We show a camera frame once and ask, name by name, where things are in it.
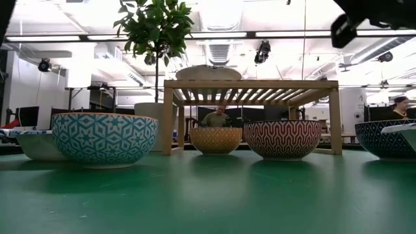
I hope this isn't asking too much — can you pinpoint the golden yellow bowl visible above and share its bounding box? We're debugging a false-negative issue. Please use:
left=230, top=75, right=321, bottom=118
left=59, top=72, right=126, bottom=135
left=354, top=118, right=416, bottom=162

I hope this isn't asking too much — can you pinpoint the black computer monitor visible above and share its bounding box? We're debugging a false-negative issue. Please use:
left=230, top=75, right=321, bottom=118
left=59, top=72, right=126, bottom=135
left=14, top=106, right=40, bottom=128

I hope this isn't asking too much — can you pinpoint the ceiling strip light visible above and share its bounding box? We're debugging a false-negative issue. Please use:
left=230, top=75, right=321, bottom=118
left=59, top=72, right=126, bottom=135
left=356, top=29, right=416, bottom=36
left=5, top=34, right=81, bottom=42
left=190, top=31, right=248, bottom=39
left=86, top=34, right=129, bottom=42
left=255, top=31, right=332, bottom=38

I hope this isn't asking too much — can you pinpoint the light blue small bowl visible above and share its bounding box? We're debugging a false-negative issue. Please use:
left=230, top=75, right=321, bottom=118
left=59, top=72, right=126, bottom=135
left=189, top=127, right=244, bottom=156

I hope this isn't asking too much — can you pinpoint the blue-rimmed white paper bowl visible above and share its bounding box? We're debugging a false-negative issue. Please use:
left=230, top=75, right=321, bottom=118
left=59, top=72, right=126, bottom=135
left=175, top=64, right=243, bottom=81
left=380, top=122, right=416, bottom=152
left=0, top=129, right=71, bottom=163

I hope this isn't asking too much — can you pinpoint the person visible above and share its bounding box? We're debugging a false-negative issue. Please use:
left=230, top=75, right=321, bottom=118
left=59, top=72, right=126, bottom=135
left=388, top=96, right=411, bottom=120
left=200, top=105, right=232, bottom=128

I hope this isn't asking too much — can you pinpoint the slatted wooden shelf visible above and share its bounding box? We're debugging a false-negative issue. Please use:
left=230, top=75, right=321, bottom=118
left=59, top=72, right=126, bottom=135
left=162, top=79, right=344, bottom=156

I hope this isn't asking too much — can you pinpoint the green table mat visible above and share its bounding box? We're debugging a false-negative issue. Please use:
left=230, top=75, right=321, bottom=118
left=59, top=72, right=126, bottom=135
left=0, top=149, right=416, bottom=234

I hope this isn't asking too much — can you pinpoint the green leafy plant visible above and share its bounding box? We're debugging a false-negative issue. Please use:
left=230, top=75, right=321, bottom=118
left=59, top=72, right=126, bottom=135
left=112, top=0, right=195, bottom=104

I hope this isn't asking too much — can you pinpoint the white plant pot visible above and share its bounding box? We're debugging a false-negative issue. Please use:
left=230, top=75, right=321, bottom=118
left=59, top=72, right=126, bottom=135
left=134, top=102, right=179, bottom=152

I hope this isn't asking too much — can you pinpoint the red object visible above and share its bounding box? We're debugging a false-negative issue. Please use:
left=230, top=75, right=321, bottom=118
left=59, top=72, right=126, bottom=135
left=0, top=119, right=21, bottom=129

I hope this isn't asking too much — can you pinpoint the red zigzag patterned bowl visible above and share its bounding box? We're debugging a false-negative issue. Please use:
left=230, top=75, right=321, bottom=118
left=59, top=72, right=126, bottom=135
left=242, top=120, right=322, bottom=161

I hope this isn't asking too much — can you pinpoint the ceiling air duct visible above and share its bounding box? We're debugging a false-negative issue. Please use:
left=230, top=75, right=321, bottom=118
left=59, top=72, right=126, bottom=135
left=198, top=0, right=243, bottom=32

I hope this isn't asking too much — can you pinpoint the orange patterned bowl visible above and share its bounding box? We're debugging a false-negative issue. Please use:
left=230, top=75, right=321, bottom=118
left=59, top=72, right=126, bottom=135
left=51, top=112, right=159, bottom=169

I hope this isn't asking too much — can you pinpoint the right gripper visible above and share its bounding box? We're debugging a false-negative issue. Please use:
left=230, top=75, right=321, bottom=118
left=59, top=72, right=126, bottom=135
left=330, top=0, right=391, bottom=49

